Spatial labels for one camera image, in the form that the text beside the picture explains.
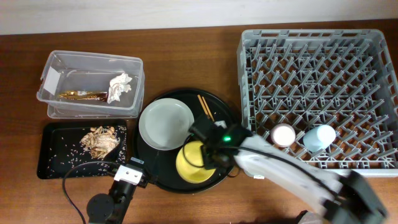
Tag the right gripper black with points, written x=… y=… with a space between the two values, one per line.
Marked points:
x=206 y=162

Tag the yellow bowl with food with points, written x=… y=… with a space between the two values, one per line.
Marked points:
x=189 y=164

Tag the white round plate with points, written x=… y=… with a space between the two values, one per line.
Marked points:
x=164 y=123

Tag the pink plastic cup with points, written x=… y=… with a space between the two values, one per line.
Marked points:
x=283 y=135

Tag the light blue plastic cup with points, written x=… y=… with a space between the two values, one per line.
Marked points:
x=319 y=138

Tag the white napkin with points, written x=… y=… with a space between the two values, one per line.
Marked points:
x=117 y=86

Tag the gold foil wrapper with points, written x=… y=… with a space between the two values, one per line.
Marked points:
x=84 y=95

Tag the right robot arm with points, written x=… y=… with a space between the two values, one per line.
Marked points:
x=334 y=198

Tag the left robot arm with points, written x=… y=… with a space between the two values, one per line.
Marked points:
x=111 y=208

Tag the grey dishwasher rack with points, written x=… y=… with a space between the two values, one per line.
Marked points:
x=306 y=78

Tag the food scraps pile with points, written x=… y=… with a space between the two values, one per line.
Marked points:
x=99 y=142

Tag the black rectangular tray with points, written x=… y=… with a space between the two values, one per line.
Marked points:
x=62 y=149

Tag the clear plastic bin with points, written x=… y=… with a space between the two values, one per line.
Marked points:
x=90 y=73

